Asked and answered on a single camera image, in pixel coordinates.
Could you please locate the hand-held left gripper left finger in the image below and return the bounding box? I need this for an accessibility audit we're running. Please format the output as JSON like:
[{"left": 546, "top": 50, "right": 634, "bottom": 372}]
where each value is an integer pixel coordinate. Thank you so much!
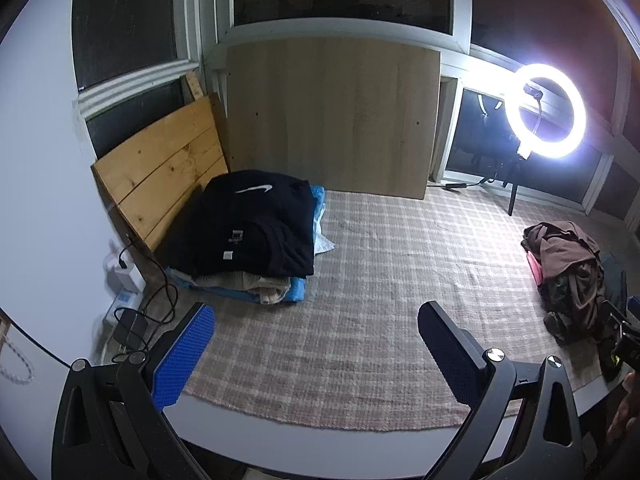
[{"left": 50, "top": 302, "right": 216, "bottom": 480}]

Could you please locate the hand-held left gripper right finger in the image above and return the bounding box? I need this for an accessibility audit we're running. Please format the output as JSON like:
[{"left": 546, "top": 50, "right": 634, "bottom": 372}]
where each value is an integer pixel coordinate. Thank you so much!
[{"left": 417, "top": 301, "right": 596, "bottom": 480}]

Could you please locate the brown fleece sweatshirt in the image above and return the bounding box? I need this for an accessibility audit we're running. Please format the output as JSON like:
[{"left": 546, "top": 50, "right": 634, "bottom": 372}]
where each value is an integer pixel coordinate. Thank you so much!
[{"left": 521, "top": 220, "right": 606, "bottom": 346}]

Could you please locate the person's right hand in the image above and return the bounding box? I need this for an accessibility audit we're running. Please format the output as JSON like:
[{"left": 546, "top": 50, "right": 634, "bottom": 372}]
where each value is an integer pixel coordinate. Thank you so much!
[{"left": 607, "top": 374, "right": 640, "bottom": 441}]

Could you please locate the black power adapter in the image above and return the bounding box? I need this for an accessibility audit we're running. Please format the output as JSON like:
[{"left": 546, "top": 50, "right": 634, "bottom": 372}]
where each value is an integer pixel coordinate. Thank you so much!
[{"left": 112, "top": 307, "right": 151, "bottom": 351}]

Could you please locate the white power strip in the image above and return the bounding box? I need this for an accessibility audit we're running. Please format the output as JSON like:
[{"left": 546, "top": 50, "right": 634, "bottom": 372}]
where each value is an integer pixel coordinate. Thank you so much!
[{"left": 102, "top": 287, "right": 146, "bottom": 331}]

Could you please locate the beige folded garment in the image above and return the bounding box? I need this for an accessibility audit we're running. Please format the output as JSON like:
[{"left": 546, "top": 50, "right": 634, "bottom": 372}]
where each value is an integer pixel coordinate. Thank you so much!
[{"left": 192, "top": 270, "right": 291, "bottom": 306}]

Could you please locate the white charger block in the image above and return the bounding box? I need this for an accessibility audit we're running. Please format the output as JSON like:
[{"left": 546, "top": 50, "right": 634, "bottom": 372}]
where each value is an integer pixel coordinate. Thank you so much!
[{"left": 102, "top": 255, "right": 146, "bottom": 293}]

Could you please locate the plaid woven mat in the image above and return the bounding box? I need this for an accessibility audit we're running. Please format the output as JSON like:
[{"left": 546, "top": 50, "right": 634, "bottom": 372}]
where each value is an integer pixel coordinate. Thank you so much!
[{"left": 182, "top": 187, "right": 608, "bottom": 433}]

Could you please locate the pink garment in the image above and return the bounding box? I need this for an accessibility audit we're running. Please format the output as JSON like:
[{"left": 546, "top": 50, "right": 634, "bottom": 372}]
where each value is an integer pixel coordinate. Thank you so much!
[{"left": 526, "top": 252, "right": 546, "bottom": 286}]

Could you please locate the black tripod stand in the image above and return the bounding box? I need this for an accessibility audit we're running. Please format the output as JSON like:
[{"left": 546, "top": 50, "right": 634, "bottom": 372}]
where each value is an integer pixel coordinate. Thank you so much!
[{"left": 480, "top": 145, "right": 531, "bottom": 217}]

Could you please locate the pine plank board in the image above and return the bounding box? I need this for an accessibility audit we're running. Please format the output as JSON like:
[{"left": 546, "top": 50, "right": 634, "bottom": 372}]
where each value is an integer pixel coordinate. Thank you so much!
[{"left": 91, "top": 92, "right": 230, "bottom": 261}]

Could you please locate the light wooden panel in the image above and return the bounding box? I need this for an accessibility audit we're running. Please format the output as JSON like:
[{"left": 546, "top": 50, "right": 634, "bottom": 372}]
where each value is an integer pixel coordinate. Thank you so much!
[{"left": 218, "top": 37, "right": 442, "bottom": 201}]

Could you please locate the narrow wooden slat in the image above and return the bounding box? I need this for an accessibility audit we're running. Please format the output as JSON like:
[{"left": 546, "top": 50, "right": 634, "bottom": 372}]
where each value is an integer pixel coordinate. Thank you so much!
[{"left": 185, "top": 71, "right": 208, "bottom": 103}]

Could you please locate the power adapter with cables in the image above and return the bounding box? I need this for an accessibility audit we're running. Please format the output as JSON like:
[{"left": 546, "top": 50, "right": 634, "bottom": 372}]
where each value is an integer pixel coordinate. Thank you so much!
[{"left": 112, "top": 232, "right": 180, "bottom": 361}]

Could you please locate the black cable with inline switch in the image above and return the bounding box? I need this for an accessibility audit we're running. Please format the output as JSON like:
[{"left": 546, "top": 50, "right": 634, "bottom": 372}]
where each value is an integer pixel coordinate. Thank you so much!
[{"left": 427, "top": 175, "right": 493, "bottom": 192}]

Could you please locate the white braided rope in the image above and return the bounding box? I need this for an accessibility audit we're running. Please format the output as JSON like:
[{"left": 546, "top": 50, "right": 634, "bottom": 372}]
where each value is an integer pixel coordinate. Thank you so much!
[{"left": 0, "top": 332, "right": 33, "bottom": 387}]

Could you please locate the ring light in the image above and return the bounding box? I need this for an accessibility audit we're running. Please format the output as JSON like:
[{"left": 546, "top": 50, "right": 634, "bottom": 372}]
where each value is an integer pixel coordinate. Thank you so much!
[{"left": 502, "top": 62, "right": 587, "bottom": 162}]

